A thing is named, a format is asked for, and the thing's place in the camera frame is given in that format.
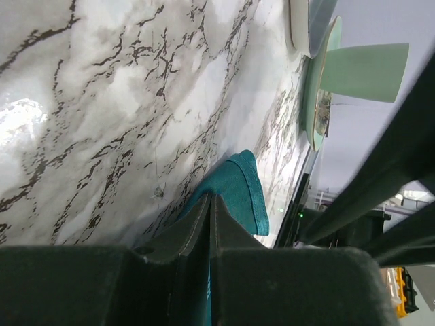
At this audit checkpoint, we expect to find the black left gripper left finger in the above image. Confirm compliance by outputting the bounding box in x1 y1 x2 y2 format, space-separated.
1 194 211 325

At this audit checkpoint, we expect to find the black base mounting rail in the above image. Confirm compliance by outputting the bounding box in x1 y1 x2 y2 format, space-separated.
273 173 310 249

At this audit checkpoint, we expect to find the dark floral placemat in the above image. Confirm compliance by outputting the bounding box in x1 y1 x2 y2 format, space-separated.
290 0 338 58

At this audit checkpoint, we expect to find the mint green small bowl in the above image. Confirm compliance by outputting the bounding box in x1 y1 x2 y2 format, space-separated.
320 43 409 103

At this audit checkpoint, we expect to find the teal cloth napkin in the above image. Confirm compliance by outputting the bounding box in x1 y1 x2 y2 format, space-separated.
177 149 269 236

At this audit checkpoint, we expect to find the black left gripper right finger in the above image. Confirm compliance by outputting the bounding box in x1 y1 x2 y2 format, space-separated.
210 195 398 325

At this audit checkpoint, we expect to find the mint green floral plate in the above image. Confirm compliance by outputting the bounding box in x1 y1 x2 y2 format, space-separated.
301 16 342 151

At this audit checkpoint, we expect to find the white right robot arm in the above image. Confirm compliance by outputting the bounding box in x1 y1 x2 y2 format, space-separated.
298 56 434 267

